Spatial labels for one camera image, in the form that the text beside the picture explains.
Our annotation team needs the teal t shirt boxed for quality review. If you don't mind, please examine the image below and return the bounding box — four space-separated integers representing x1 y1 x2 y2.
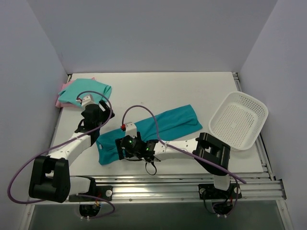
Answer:
96 104 202 165

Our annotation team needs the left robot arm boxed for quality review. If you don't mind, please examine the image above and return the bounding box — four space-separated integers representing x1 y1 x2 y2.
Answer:
29 100 114 203

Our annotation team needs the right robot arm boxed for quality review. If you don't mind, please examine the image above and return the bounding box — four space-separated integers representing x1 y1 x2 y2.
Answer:
115 132 231 198

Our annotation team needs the folded mint green t shirt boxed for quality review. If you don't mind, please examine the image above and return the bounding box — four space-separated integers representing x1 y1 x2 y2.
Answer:
57 78 113 110

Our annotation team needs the folded pink t shirt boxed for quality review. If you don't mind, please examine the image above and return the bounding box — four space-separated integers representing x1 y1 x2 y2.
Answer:
56 78 96 108

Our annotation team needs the white perforated plastic basket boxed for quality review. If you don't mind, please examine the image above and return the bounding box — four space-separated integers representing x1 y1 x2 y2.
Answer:
209 91 269 151

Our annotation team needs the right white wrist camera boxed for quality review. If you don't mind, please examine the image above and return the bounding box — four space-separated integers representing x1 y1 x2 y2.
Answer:
120 122 137 138

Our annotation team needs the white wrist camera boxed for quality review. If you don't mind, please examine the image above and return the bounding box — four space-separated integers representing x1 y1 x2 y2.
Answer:
120 122 137 138
76 94 95 108

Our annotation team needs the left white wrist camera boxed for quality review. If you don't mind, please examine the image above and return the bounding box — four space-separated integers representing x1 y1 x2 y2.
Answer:
76 94 95 108

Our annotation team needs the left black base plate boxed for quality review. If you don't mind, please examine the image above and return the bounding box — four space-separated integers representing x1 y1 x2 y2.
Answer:
68 185 113 202

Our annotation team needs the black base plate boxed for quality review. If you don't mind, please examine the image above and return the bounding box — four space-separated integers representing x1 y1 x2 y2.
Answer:
68 185 113 202
198 183 242 200

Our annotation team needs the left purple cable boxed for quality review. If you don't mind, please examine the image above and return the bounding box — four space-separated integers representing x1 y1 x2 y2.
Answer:
7 90 116 218

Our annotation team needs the purple cable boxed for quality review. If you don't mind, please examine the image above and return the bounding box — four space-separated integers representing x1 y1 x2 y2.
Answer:
7 90 116 218
121 104 247 218

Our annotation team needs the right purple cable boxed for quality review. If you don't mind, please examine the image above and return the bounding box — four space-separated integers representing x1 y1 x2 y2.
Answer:
121 104 247 218

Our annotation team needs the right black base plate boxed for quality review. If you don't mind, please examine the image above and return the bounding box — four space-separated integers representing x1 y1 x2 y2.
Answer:
198 183 242 200

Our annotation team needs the aluminium rail frame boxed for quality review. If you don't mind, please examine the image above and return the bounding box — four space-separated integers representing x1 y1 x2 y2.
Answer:
26 71 287 207

